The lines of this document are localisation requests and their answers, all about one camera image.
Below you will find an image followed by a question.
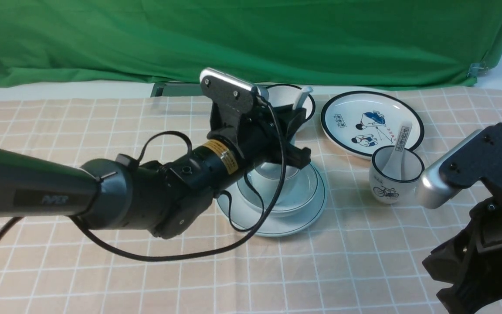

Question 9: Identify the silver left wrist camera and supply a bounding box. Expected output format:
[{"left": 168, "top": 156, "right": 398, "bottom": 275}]
[{"left": 199, "top": 68, "right": 269, "bottom": 115}]

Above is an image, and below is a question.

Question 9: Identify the white spoon in cup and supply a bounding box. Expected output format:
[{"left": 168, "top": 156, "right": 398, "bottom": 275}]
[{"left": 383, "top": 121, "right": 413, "bottom": 180}]

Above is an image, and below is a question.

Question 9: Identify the white plate cartoon print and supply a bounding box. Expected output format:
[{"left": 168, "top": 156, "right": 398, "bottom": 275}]
[{"left": 320, "top": 91, "right": 425, "bottom": 159}]

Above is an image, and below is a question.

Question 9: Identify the white bowl dark rim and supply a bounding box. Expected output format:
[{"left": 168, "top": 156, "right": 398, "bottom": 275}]
[{"left": 266, "top": 84, "right": 315, "bottom": 131}]

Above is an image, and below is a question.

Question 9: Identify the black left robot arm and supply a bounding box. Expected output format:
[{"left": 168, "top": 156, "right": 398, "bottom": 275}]
[{"left": 0, "top": 103, "right": 311, "bottom": 240}]

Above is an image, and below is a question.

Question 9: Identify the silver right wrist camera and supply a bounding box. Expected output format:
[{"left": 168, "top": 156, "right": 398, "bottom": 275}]
[{"left": 416, "top": 123, "right": 502, "bottom": 209}]

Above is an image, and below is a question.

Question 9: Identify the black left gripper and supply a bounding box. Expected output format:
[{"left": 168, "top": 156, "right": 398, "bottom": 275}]
[{"left": 210, "top": 103, "right": 311, "bottom": 170}]

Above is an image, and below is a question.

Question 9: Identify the green backdrop cloth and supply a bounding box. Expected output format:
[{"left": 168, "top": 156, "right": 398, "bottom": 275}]
[{"left": 0, "top": 0, "right": 502, "bottom": 90}]

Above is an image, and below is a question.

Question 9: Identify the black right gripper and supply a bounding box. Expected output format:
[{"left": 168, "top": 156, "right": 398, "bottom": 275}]
[{"left": 422, "top": 195, "right": 502, "bottom": 314}]

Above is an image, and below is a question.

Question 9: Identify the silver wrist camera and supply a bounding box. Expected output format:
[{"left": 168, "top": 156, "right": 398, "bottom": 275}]
[
  {"left": 199, "top": 68, "right": 269, "bottom": 115},
  {"left": 416, "top": 123, "right": 502, "bottom": 209}
]

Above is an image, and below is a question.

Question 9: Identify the metal backdrop clamp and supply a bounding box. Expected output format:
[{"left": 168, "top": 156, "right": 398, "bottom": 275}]
[{"left": 467, "top": 61, "right": 489, "bottom": 78}]

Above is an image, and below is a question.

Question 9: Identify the small pale blue cup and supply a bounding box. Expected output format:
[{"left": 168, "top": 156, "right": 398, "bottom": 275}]
[{"left": 250, "top": 163, "right": 300, "bottom": 205}]

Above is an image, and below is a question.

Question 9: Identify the pale blue shallow bowl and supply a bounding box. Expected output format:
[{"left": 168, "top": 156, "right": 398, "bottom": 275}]
[{"left": 237, "top": 164, "right": 319, "bottom": 217}]

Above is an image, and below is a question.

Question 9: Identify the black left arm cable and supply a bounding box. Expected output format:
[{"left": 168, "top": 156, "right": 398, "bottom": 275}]
[{"left": 0, "top": 98, "right": 287, "bottom": 286}]

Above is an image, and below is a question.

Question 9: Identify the white cup bicycle print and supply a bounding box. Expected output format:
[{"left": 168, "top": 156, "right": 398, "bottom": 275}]
[{"left": 369, "top": 146, "right": 426, "bottom": 205}]

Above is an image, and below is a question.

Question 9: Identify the white ceramic spoon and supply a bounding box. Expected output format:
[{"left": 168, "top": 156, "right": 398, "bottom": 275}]
[{"left": 292, "top": 86, "right": 313, "bottom": 110}]

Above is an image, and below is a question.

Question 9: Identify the pale blue plate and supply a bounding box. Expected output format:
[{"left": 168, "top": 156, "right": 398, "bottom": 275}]
[{"left": 216, "top": 163, "right": 327, "bottom": 237}]

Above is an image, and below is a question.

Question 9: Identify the beige checkered tablecloth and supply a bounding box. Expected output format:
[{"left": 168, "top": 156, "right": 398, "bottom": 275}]
[{"left": 0, "top": 95, "right": 489, "bottom": 314}]

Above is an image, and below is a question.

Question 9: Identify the grey metal frame bar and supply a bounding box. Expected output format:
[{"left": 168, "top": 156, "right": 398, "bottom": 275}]
[{"left": 150, "top": 82, "right": 203, "bottom": 97}]

